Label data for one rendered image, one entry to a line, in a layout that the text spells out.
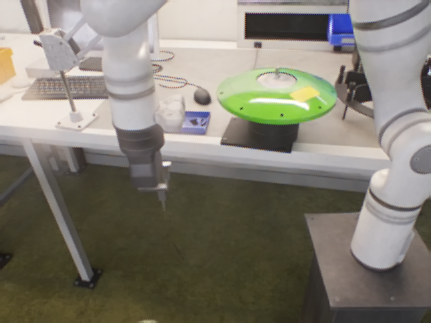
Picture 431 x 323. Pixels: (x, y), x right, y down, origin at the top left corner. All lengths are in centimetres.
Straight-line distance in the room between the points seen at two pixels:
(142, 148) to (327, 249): 47
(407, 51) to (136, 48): 36
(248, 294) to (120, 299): 60
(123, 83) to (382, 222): 51
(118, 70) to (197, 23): 140
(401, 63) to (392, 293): 44
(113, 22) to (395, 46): 35
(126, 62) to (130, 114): 8
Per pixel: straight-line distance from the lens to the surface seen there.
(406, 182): 64
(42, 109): 133
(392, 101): 62
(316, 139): 102
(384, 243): 74
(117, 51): 51
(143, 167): 57
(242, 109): 83
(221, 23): 184
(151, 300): 174
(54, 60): 109
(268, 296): 172
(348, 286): 76
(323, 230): 84
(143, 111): 51
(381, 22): 50
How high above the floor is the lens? 146
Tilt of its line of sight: 37 degrees down
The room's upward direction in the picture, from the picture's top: 2 degrees counter-clockwise
